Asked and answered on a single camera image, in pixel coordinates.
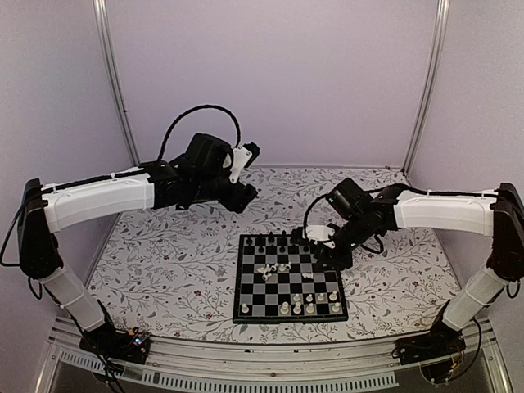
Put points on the white king piece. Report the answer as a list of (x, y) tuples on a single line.
[(297, 303)]

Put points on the floral patterned table mat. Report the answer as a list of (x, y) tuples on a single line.
[(184, 274)]

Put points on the white bishop piece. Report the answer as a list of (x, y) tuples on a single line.
[(310, 308)]

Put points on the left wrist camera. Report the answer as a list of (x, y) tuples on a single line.
[(243, 157)]

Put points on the front aluminium rail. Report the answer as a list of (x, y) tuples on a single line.
[(175, 365)]

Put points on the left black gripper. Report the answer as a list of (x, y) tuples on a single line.
[(242, 196)]

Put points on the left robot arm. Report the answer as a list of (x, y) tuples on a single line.
[(48, 223)]

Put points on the black pieces row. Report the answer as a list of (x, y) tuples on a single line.
[(272, 244)]

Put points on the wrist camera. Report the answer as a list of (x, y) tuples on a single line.
[(243, 157), (315, 233)]

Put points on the black white chess board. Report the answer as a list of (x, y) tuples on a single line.
[(265, 300)]

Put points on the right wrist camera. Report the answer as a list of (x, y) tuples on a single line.
[(315, 233)]

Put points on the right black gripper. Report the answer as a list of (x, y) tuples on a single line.
[(336, 260)]

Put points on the aluminium frame post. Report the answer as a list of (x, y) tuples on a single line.
[(108, 55), (436, 49)]

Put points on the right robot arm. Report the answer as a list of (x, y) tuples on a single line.
[(482, 233)]

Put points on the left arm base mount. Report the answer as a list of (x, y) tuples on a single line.
[(131, 346)]

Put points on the right aluminium frame post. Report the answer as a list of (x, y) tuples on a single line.
[(436, 49)]

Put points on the white queen piece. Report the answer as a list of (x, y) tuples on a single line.
[(284, 309)]

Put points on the left aluminium frame post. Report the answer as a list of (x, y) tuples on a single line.
[(108, 55)]

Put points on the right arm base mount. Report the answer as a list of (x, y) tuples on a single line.
[(440, 341)]

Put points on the white pieces pile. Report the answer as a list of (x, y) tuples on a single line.
[(281, 273)]

